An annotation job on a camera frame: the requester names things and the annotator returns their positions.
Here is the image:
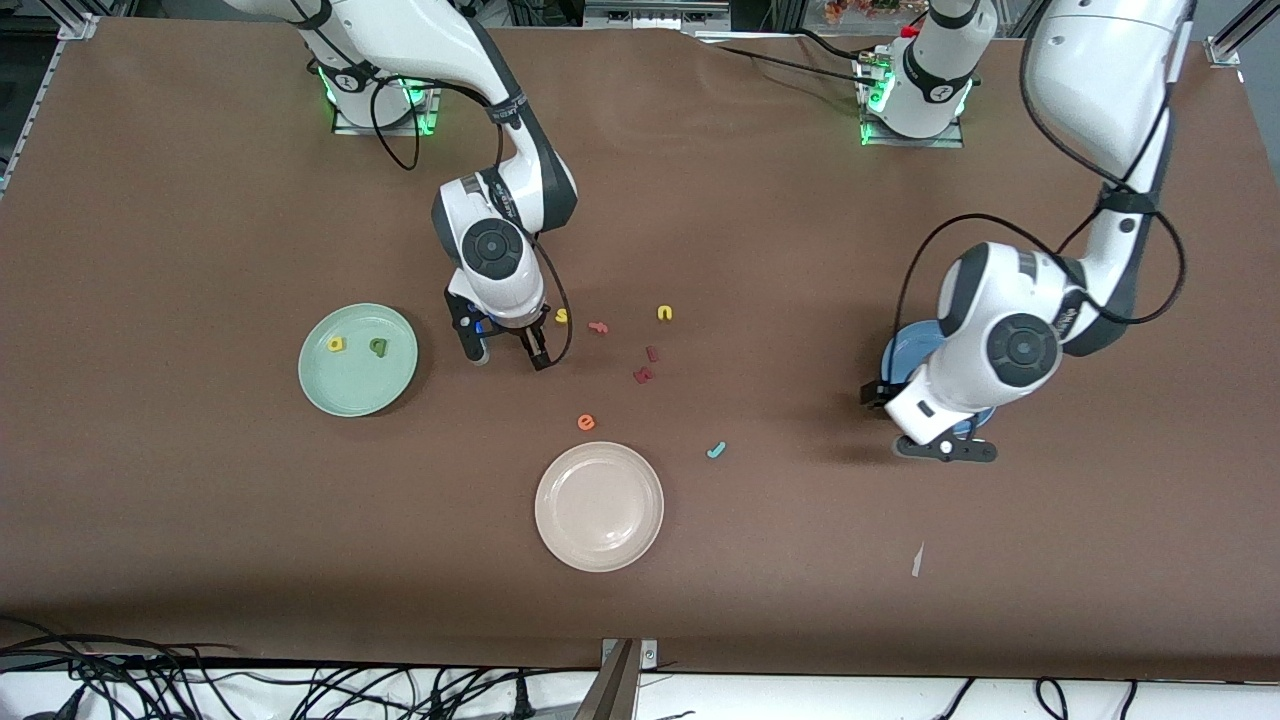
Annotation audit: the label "blue plate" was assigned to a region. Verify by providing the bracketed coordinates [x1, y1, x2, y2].
[880, 320, 998, 437]

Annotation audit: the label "green plate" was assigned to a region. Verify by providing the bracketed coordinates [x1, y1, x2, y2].
[298, 303, 419, 418]

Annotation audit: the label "beige plate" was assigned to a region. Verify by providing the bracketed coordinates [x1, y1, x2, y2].
[534, 441, 665, 573]

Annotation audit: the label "brown table cover sheet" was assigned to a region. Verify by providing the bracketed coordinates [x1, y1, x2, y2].
[0, 18, 1280, 681]

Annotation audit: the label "grey device box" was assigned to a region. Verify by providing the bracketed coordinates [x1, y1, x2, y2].
[585, 0, 731, 31]

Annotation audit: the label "orange flowers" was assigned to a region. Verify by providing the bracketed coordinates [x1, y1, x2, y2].
[825, 0, 901, 26]

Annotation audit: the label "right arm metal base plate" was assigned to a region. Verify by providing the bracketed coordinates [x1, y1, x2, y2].
[333, 85, 442, 136]

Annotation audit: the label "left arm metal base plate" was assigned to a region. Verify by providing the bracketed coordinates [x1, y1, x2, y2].
[860, 55, 966, 149]

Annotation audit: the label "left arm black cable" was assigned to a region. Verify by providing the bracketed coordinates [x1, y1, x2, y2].
[893, 40, 1187, 336]

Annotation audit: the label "black cable on table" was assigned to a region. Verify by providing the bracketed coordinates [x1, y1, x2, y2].
[690, 28, 886, 89]

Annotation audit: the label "aluminium profile bracket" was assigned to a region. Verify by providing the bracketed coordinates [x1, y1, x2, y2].
[575, 638, 658, 720]

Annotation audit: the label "aluminium table edge rail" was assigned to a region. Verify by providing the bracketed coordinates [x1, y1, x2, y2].
[0, 40, 67, 201]

